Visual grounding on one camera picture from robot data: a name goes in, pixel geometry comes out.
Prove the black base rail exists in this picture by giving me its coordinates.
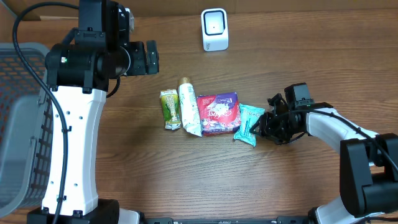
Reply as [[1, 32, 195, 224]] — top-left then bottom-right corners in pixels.
[[141, 216, 312, 224]]

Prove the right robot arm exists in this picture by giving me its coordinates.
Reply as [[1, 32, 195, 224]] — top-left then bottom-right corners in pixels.
[[250, 83, 397, 223]]

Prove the green drink carton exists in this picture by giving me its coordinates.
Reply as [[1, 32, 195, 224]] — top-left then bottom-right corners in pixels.
[[160, 89, 181, 131]]

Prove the red purple snack pack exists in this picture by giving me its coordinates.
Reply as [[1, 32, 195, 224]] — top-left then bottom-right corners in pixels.
[[197, 92, 241, 136]]

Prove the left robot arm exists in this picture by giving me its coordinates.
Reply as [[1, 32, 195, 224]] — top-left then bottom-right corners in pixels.
[[27, 1, 159, 224]]

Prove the teal snack packet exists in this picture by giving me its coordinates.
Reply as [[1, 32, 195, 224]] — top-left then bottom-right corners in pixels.
[[233, 103, 265, 147]]

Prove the grey plastic mesh basket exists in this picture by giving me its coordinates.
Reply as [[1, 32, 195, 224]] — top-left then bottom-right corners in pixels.
[[1, 43, 53, 217]]

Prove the white tube gold cap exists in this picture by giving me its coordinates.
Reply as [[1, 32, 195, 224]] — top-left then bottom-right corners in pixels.
[[178, 77, 202, 137]]

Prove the white barcode scanner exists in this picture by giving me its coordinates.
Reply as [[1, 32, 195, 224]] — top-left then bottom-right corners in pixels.
[[201, 8, 229, 52]]

